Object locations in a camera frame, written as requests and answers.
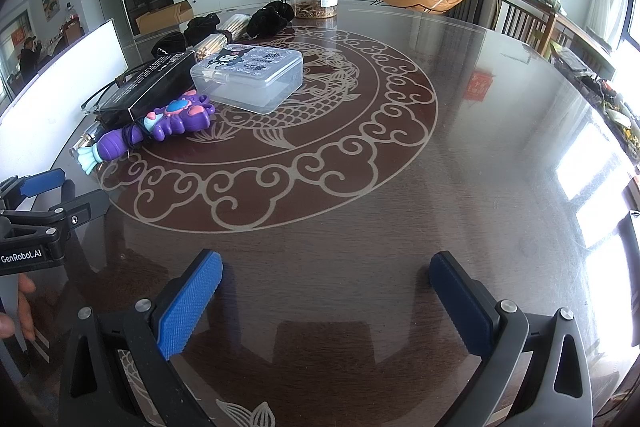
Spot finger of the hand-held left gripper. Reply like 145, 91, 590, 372
0, 170, 67, 210
4, 189, 109, 229

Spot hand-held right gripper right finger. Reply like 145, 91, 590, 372
429, 250, 593, 427

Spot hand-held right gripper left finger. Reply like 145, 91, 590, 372
57, 248, 224, 427

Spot black-framed eyeglasses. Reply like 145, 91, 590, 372
81, 59, 151, 115

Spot purple cartoon toy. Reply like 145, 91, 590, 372
77, 91, 217, 174

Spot bag of bamboo skewers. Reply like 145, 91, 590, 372
192, 32, 236, 60
220, 13, 254, 38

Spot person's left hand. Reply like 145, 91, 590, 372
0, 274, 37, 342

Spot silver cylindrical object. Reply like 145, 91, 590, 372
70, 131, 109, 158

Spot long black box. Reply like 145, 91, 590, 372
95, 51, 200, 128

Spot black fuzzy hair clip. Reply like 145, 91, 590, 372
151, 32, 189, 56
247, 3, 296, 38
184, 14, 222, 48

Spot brown cardboard box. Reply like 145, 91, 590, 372
135, 1, 195, 35

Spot clear plastic box cartoon label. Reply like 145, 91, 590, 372
190, 44, 304, 115

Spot cluttered wooden side table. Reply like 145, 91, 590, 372
550, 12, 640, 158

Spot dark wooden chair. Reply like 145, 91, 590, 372
492, 0, 556, 58

